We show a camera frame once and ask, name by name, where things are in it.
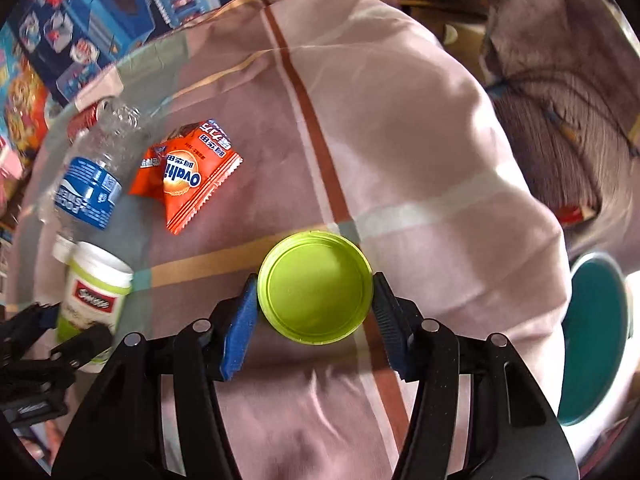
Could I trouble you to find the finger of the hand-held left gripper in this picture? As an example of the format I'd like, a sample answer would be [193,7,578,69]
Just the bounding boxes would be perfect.
[0,301,62,348]
[30,324,114,376]

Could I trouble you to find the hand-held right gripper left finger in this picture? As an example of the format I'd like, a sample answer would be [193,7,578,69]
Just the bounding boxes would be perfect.
[52,274,259,480]

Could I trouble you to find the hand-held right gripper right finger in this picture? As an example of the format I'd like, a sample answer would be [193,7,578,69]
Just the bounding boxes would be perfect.
[372,272,579,480]

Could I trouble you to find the white supplement bottle green label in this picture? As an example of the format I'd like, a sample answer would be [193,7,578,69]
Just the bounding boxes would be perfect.
[56,241,135,374]

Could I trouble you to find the green plastic lid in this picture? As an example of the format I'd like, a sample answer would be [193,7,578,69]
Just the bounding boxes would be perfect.
[257,230,375,345]

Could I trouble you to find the teal trash bin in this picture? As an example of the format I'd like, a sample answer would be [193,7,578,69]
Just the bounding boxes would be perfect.
[556,252,632,427]

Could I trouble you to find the clear water bottle blue label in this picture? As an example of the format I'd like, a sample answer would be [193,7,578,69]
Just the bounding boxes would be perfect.
[39,96,147,264]

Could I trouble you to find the orange snack packet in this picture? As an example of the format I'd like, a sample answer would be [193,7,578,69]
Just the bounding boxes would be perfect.
[128,119,244,236]

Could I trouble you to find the pink checked tablecloth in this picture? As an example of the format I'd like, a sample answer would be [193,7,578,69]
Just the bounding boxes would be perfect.
[10,0,573,480]

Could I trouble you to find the red soda can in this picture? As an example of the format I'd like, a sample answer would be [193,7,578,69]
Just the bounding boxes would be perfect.
[66,100,110,142]

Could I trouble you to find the colourful cartoon toy box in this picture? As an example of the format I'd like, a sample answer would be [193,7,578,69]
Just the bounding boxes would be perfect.
[0,25,63,163]

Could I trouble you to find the brown woven cloth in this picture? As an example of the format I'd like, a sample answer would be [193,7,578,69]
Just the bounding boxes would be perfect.
[477,0,640,213]

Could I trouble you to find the blue toy box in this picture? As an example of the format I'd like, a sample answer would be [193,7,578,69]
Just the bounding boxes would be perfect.
[10,0,238,107]

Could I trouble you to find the black cable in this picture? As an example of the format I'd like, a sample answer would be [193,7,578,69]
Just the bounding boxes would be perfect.
[492,71,628,131]

